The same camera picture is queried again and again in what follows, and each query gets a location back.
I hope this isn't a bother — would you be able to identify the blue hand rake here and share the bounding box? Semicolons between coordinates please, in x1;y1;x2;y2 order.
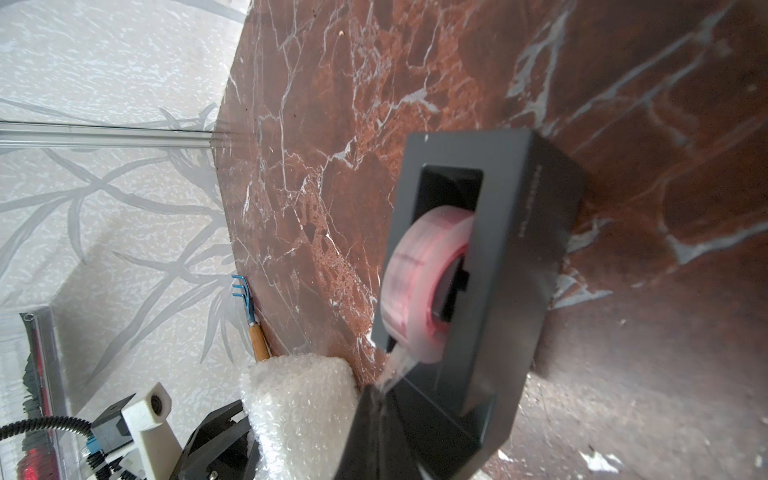
231;275;271;362

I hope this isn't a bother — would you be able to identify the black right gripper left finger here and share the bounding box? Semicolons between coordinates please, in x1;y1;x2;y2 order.
334;385;384;480

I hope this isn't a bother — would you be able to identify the aluminium frame rail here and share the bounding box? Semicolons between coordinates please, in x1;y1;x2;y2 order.
1;121;219;150

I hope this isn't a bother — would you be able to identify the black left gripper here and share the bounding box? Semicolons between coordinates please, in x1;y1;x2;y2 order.
170;400;261;480

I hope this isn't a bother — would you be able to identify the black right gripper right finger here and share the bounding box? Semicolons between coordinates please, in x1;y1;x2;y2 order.
374;389;422;480

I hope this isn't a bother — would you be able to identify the clear adhesive tape roll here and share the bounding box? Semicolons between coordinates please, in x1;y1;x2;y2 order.
376;205;474;393

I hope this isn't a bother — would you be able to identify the black tape dispenser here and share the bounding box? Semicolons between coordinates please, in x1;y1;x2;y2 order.
373;129;586;479

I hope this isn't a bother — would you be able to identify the clear plastic wall tray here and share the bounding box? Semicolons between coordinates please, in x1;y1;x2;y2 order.
1;307;79;479

